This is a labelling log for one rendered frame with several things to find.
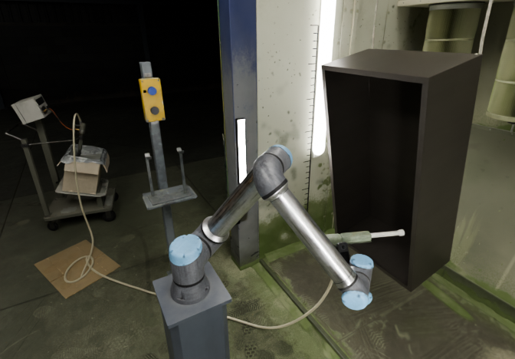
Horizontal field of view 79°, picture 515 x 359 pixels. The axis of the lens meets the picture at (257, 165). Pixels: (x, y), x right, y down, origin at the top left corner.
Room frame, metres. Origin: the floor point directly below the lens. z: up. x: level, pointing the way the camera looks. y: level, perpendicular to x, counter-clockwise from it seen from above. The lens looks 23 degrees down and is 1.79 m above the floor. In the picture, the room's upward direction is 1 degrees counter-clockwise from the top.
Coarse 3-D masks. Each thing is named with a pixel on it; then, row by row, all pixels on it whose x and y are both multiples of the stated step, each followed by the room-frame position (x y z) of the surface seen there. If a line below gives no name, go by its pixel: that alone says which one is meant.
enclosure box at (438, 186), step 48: (336, 96) 1.77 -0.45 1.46; (384, 96) 1.80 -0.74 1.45; (432, 96) 1.20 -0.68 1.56; (336, 144) 1.79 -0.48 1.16; (384, 144) 1.83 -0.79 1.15; (432, 144) 1.24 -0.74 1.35; (336, 192) 1.81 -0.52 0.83; (384, 192) 1.86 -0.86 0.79; (432, 192) 1.29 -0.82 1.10; (384, 240) 1.72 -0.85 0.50; (432, 240) 1.35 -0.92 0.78
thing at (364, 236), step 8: (352, 232) 1.34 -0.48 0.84; (360, 232) 1.33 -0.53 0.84; (368, 232) 1.33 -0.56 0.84; (376, 232) 1.34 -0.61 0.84; (384, 232) 1.33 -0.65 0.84; (392, 232) 1.33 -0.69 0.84; (400, 232) 1.33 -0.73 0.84; (336, 240) 1.30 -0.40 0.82; (344, 240) 1.30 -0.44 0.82; (352, 240) 1.30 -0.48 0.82; (360, 240) 1.30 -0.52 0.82; (368, 240) 1.31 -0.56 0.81; (336, 248) 1.30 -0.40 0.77
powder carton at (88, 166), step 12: (72, 144) 3.05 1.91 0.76; (72, 156) 2.73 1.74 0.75; (84, 156) 3.05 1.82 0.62; (96, 156) 3.05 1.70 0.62; (108, 156) 3.13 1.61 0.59; (72, 168) 2.67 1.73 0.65; (84, 168) 2.71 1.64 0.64; (96, 168) 2.75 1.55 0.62; (72, 180) 2.71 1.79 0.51; (84, 180) 2.74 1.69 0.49; (96, 180) 2.77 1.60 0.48; (84, 192) 2.73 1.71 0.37; (96, 192) 2.77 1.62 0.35
